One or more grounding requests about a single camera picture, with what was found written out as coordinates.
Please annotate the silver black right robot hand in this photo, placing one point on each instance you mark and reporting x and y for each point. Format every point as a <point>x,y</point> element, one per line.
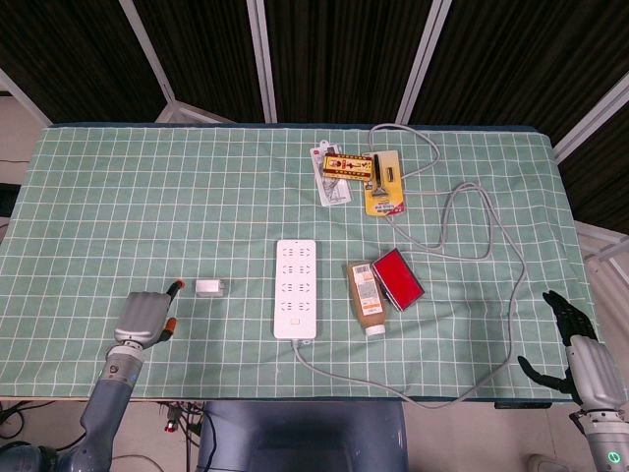
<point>589,364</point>

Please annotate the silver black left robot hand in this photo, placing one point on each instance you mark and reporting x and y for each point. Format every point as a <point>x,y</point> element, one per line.
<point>142,317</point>

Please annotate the white plug adapter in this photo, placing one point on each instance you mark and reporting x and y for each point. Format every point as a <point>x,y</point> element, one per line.
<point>209,288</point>

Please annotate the blue grey left robot arm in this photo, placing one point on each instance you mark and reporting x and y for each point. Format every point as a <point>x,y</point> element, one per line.
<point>103,403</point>

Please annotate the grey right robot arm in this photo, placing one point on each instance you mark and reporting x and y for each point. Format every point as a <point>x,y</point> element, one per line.
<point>604,442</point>

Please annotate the white power strip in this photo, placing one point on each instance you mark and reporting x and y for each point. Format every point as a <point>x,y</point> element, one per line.
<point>295,324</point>

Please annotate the white partition foot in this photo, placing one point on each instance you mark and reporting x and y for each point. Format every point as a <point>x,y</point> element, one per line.
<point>602,246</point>

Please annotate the green white checked tablecloth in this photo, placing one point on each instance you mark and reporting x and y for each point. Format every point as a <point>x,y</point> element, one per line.
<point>147,196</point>

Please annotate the blue grey robot torso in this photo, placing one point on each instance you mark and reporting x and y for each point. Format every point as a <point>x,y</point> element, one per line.
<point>304,437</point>

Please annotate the red black rectangular case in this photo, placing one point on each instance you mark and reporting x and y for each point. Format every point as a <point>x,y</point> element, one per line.
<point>398,280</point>

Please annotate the brown sauce bottle white cap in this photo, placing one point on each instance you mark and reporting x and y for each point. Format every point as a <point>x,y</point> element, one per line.
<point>371,319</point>

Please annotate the clear white blister pack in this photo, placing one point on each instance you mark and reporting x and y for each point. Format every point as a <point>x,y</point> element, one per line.
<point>336,194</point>

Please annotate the dark teal table mat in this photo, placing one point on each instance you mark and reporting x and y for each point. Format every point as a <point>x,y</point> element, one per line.
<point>295,124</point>

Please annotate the yellow red printed box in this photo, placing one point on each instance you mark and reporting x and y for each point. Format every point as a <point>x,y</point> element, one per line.
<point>349,165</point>

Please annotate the yellow razor blister pack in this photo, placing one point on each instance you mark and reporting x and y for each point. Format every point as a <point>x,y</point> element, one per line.
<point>385,206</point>

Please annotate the white partition frame post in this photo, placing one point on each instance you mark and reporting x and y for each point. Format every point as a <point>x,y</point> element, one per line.
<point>263,59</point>
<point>422,59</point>
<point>147,49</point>
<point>589,118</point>
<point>24,98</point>

